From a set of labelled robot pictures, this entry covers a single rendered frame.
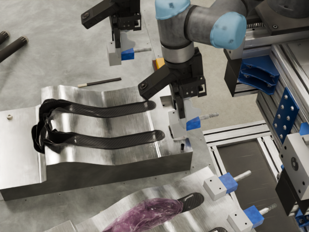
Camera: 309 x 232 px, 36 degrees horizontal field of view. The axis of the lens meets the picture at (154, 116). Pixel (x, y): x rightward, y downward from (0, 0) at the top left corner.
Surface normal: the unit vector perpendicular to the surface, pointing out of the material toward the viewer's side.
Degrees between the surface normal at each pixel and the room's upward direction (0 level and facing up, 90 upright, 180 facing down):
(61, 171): 90
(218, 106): 0
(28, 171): 0
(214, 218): 0
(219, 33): 66
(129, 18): 90
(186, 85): 82
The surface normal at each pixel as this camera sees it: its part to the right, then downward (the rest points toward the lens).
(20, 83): 0.02, -0.64
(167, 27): -0.52, 0.65
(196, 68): 0.20, 0.66
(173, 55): -0.29, 0.70
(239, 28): 0.84, 0.29
